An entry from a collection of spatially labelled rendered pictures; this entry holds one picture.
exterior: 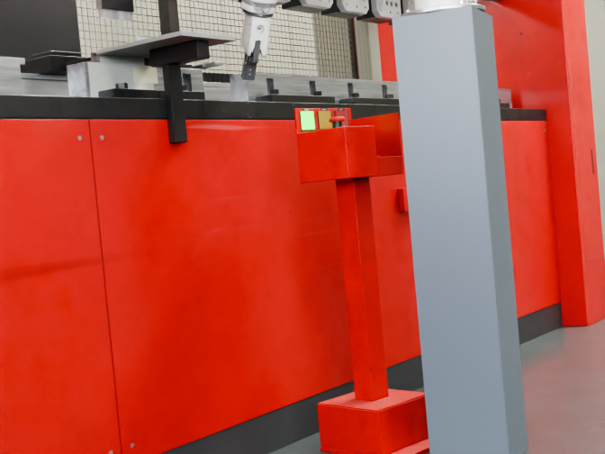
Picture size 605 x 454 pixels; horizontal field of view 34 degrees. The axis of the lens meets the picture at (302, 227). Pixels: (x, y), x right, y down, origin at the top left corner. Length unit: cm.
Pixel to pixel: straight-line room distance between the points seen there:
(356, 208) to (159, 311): 54
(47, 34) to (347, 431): 138
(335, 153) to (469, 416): 67
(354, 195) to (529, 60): 189
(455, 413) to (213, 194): 75
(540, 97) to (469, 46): 197
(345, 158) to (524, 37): 198
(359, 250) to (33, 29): 113
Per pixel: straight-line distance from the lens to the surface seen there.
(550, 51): 412
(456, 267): 218
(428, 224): 219
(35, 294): 199
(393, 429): 239
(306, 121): 243
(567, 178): 408
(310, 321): 264
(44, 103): 203
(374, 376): 243
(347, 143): 230
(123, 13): 243
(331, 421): 245
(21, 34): 287
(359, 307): 241
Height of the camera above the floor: 64
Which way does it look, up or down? 2 degrees down
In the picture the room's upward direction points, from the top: 5 degrees counter-clockwise
